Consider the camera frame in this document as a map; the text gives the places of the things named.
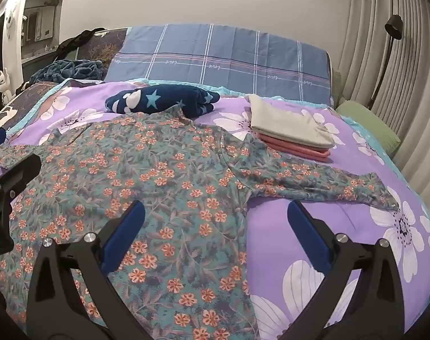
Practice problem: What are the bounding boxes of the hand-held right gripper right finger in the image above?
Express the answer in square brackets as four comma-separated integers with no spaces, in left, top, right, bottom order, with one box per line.
[287,200,406,340]

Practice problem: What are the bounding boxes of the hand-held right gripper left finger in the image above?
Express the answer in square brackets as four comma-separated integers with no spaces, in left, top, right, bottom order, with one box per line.
[25,200,146,340]

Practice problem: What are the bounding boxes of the teal floral shirt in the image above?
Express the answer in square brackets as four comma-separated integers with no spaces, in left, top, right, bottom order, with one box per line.
[0,104,400,340]

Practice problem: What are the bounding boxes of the folded pink and cream clothes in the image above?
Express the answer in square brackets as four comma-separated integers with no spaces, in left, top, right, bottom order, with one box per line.
[247,94,335,149]

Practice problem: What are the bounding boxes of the purple floral bed sheet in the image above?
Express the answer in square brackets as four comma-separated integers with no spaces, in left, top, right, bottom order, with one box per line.
[2,78,430,340]

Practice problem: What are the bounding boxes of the white cat figurine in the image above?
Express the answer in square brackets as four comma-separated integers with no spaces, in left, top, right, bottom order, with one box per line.
[0,69,13,105]

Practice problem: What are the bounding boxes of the brown floral bedding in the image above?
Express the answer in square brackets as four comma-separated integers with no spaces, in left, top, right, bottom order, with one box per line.
[0,81,65,139]

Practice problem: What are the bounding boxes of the pink folded cloth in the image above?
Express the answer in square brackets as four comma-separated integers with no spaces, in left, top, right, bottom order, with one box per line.
[259,132,332,164]

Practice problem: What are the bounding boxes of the dark blue crumpled blanket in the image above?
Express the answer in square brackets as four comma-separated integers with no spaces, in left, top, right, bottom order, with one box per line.
[31,59,106,83]

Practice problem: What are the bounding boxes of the green pillow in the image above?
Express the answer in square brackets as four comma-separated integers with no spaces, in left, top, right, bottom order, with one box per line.
[330,71,402,158]

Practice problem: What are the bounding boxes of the black garment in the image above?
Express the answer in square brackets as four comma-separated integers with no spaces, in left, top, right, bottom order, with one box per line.
[55,27,108,61]

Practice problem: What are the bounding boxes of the brown floral pillow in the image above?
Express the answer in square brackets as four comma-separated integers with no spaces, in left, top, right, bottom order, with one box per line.
[75,27,128,80]

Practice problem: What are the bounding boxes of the navy star fleece blanket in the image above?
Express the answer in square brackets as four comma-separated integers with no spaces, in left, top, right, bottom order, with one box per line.
[105,84,221,118]

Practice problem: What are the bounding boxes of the beige curtain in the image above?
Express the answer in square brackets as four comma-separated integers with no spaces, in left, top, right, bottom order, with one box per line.
[334,0,430,199]

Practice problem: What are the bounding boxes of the blue plaid pillow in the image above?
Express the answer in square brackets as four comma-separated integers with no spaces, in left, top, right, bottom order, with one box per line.
[104,24,334,105]

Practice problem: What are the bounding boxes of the black floor lamp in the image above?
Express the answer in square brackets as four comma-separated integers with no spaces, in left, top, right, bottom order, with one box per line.
[367,14,404,110]

